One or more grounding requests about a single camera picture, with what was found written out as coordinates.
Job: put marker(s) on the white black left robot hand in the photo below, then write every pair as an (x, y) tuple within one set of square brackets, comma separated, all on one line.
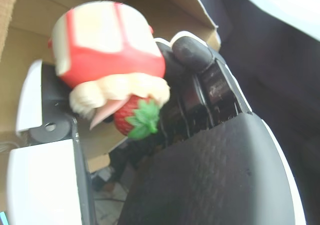
[(212, 172)]

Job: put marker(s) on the red strawberry cream cupcake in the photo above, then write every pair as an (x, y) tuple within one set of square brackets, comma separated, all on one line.
[(105, 47)]

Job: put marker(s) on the cardboard box with flaps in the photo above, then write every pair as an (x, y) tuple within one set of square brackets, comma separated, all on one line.
[(162, 10)]

